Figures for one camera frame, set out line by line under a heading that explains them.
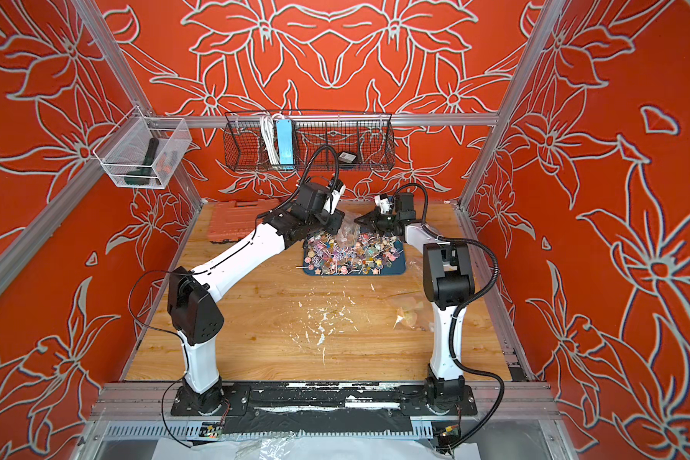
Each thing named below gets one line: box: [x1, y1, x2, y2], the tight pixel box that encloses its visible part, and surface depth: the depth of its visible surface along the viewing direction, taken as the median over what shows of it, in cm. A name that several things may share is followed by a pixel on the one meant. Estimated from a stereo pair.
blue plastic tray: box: [302, 232, 407, 276], surface depth 102 cm
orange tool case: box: [207, 199, 280, 243], surface depth 113 cm
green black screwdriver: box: [124, 138, 160, 186], surface depth 83 cm
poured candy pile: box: [297, 231, 403, 276], surface depth 102 cm
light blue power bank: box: [276, 118, 295, 165], surface depth 91 cm
